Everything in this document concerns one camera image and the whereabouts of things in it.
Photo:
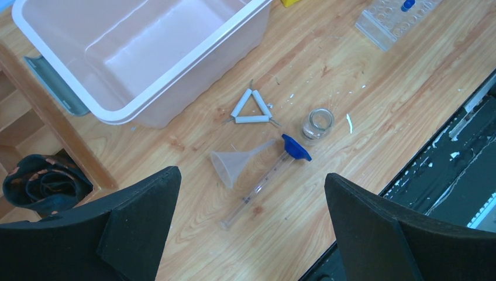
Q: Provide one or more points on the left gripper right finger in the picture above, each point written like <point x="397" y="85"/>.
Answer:
<point x="381" y="240"/>

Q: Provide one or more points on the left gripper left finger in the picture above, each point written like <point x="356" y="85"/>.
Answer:
<point x="120" y="236"/>

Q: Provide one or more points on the small glass jar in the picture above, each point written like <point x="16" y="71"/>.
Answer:
<point x="316" y="126"/>

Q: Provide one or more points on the clear plastic funnel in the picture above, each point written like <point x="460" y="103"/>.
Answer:
<point x="229" y="165"/>

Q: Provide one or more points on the clay pipe triangle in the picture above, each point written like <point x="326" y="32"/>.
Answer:
<point x="252" y="108"/>

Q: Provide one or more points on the blue capped test tube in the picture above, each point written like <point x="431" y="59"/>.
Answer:
<point x="407" y="5"/>

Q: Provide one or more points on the wooden compartment tray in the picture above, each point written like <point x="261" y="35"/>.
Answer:
<point x="32" y="123"/>

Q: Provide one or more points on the pink plastic bin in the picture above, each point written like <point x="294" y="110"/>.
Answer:
<point x="141" y="61"/>

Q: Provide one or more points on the clear well plate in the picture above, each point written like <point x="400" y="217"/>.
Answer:
<point x="384" y="23"/>

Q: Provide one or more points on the yellow test tube rack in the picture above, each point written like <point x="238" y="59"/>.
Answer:
<point x="288" y="3"/>

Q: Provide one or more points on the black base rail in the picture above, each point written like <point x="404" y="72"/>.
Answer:
<point x="452" y="178"/>

